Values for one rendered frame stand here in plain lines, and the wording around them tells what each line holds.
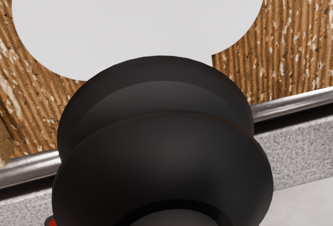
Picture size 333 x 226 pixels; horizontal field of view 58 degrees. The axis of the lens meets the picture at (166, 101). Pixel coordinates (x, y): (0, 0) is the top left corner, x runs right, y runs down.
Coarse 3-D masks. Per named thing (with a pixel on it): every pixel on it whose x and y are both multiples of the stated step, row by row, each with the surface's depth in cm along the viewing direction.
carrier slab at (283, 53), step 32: (0, 0) 18; (288, 0) 20; (320, 0) 20; (0, 32) 19; (256, 32) 20; (288, 32) 21; (320, 32) 21; (0, 64) 20; (32, 64) 20; (224, 64) 21; (256, 64) 22; (288, 64) 22; (320, 64) 22; (0, 96) 21; (32, 96) 21; (64, 96) 21; (256, 96) 23; (288, 96) 24; (32, 128) 22
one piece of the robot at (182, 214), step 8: (144, 216) 4; (152, 216) 4; (160, 216) 4; (168, 216) 4; (176, 216) 4; (184, 216) 4; (192, 216) 4; (200, 216) 4; (208, 216) 4; (136, 224) 4; (144, 224) 4; (152, 224) 4; (160, 224) 4; (168, 224) 4; (176, 224) 4; (184, 224) 4; (192, 224) 4; (200, 224) 4; (208, 224) 4; (216, 224) 4
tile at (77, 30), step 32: (32, 0) 17; (64, 0) 17; (96, 0) 17; (128, 0) 17; (160, 0) 18; (192, 0) 18; (224, 0) 18; (256, 0) 18; (32, 32) 18; (64, 32) 18; (96, 32) 18; (128, 32) 18; (160, 32) 19; (192, 32) 19; (224, 32) 19; (64, 64) 19; (96, 64) 19
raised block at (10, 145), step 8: (0, 120) 21; (0, 128) 21; (0, 136) 21; (8, 136) 22; (0, 144) 21; (8, 144) 22; (0, 152) 21; (8, 152) 22; (0, 160) 21; (8, 160) 21; (0, 168) 21
